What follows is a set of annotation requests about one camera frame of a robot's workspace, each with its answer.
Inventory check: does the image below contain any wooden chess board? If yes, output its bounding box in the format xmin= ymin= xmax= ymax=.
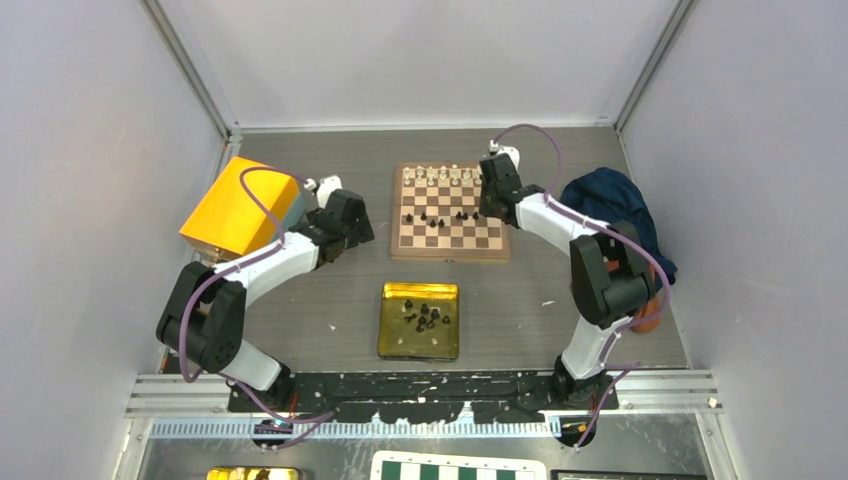
xmin=389 ymin=162 xmax=512 ymax=262

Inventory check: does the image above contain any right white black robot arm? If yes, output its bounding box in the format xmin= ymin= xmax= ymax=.
xmin=479 ymin=145 xmax=656 ymax=411

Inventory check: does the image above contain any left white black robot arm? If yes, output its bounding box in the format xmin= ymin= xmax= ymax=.
xmin=156 ymin=188 xmax=374 ymax=413

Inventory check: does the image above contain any green white chess mat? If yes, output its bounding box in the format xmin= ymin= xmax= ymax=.
xmin=369 ymin=450 xmax=550 ymax=480

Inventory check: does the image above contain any dark blue cloth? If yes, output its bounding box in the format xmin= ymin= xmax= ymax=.
xmin=559 ymin=167 xmax=678 ymax=285

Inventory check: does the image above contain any orange yellow box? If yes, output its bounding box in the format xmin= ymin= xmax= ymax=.
xmin=179 ymin=156 xmax=306 ymax=262

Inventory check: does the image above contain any gold metal tray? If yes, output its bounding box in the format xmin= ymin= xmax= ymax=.
xmin=377 ymin=282 xmax=460 ymax=362

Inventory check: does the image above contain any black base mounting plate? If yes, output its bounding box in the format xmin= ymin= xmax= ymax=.
xmin=227 ymin=369 xmax=621 ymax=425

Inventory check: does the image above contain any rust orange cloth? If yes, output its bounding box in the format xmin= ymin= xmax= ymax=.
xmin=606 ymin=258 xmax=664 ymax=334

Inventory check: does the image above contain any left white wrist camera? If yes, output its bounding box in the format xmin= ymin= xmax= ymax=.
xmin=303 ymin=175 xmax=342 ymax=208

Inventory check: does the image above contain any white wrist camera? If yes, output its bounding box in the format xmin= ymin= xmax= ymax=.
xmin=488 ymin=140 xmax=520 ymax=169
xmin=303 ymin=175 xmax=342 ymax=208

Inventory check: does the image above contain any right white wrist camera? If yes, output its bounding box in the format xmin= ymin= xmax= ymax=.
xmin=488 ymin=140 xmax=520 ymax=169

